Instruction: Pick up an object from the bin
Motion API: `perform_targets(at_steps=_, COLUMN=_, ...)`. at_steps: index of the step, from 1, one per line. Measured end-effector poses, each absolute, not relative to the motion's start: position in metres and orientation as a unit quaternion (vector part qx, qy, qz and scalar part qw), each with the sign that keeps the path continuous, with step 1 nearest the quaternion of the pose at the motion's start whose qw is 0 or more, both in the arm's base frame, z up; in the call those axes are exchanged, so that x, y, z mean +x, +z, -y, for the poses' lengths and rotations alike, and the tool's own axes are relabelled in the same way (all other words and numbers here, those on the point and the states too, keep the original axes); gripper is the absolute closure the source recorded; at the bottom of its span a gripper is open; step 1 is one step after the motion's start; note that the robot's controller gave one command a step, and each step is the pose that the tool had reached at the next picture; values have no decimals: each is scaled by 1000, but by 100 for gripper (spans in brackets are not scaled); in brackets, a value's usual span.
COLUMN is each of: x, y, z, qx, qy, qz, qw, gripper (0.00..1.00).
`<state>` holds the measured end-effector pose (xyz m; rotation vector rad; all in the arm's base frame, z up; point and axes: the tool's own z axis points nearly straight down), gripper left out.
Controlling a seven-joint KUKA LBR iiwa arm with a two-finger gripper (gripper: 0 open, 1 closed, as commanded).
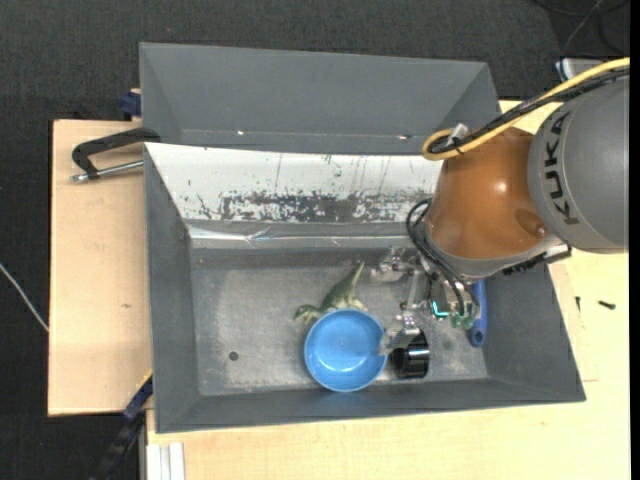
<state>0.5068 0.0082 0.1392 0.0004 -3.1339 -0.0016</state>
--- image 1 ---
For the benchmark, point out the small black screw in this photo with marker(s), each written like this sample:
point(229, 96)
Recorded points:
point(607, 305)

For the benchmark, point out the green toy dinosaur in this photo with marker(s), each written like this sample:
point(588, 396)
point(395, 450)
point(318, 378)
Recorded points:
point(344, 294)

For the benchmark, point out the black ribbed knob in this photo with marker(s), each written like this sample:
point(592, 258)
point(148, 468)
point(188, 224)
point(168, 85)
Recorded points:
point(412, 360)

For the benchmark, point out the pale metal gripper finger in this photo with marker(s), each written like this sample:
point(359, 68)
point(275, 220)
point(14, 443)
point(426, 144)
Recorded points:
point(401, 337)
point(395, 264)

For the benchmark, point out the blue bowl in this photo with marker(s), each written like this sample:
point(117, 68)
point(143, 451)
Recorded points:
point(340, 355)

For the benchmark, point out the grey metal bin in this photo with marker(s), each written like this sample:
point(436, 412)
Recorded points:
point(260, 318)

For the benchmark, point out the pale flat board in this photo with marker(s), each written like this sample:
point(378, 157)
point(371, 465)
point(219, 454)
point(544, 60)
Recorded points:
point(95, 278)

